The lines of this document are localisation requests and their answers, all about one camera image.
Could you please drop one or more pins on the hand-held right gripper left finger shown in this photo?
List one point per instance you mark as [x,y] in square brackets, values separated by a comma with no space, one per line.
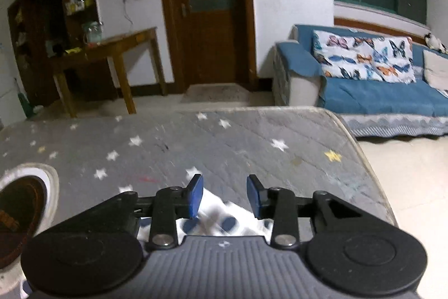
[195,195]

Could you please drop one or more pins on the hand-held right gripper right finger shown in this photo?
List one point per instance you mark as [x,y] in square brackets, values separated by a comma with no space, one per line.
[255,195]

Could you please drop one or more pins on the white navy-dotted garment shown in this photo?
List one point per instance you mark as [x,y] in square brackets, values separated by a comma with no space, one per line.
[224,215]

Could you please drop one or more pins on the grey star quilted table cover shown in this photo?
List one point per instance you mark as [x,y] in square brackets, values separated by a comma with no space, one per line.
[210,145]

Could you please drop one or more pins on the grey door mat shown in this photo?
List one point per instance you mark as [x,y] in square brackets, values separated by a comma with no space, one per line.
[215,94]

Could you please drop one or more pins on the blue sofa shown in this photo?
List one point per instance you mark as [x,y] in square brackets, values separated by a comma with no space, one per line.
[367,96]

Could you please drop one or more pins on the brown wooden door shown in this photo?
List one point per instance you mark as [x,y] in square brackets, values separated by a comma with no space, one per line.
[206,39]

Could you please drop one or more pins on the wooden side table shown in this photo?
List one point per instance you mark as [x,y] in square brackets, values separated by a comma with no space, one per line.
[122,39]

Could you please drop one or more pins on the round black induction hotplate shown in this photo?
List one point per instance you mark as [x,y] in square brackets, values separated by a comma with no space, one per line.
[21,208]

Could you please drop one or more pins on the butterfly print pillow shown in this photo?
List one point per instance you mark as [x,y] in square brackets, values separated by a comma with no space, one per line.
[364,55]

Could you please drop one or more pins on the yellow paper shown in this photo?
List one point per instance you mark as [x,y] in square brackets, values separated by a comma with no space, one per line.
[72,50]

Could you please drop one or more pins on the clear glass jar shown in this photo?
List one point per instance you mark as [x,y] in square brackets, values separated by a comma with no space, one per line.
[92,32]

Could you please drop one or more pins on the green broom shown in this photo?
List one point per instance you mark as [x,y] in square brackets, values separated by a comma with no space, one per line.
[23,103]

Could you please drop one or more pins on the dark wooden shelf cabinet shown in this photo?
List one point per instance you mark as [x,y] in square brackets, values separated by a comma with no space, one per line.
[35,74]

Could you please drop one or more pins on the beige cushion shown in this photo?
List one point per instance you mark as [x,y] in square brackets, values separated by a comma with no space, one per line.
[435,69]

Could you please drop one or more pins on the black white plush toy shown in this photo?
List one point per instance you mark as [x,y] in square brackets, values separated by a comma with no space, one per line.
[434,42]

